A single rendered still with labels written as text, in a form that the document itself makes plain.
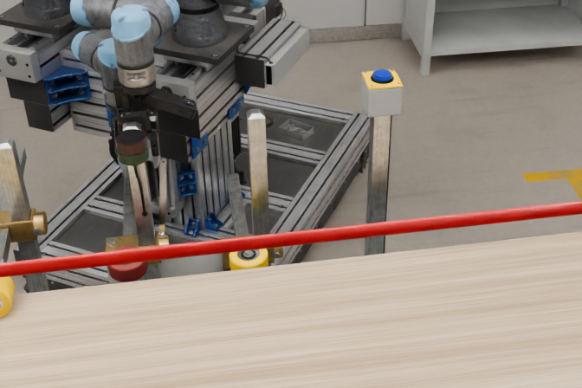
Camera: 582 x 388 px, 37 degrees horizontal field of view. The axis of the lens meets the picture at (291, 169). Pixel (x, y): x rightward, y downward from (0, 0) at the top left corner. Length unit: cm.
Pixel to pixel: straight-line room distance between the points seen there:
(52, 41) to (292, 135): 123
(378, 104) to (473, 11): 307
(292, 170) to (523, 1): 206
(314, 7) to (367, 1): 28
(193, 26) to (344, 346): 104
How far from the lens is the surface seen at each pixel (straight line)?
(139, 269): 181
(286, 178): 323
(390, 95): 175
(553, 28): 469
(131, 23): 170
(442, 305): 171
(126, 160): 171
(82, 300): 176
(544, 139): 398
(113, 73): 205
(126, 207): 204
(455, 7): 477
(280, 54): 247
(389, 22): 472
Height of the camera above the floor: 206
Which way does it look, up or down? 34 degrees down
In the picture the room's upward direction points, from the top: 1 degrees counter-clockwise
